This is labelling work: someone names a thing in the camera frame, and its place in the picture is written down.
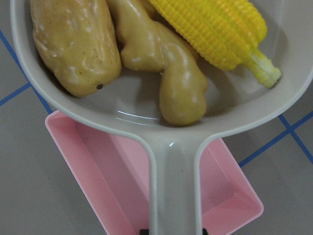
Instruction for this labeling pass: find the beige plastic dustpan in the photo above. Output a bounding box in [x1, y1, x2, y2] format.
[10, 0, 313, 235]

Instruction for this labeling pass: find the brown toy potato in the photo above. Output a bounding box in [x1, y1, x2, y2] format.
[30, 0, 122, 97]

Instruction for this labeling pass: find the yellow toy corn cob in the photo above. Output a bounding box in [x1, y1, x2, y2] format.
[150, 0, 282, 88]

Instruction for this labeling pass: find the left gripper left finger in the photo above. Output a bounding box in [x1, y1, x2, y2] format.
[139, 229, 150, 235]

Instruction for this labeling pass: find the tan toy ginger root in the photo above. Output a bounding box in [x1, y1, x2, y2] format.
[107, 0, 208, 126]

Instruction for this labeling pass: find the pink plastic bin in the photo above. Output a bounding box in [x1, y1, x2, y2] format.
[45, 111, 264, 235]

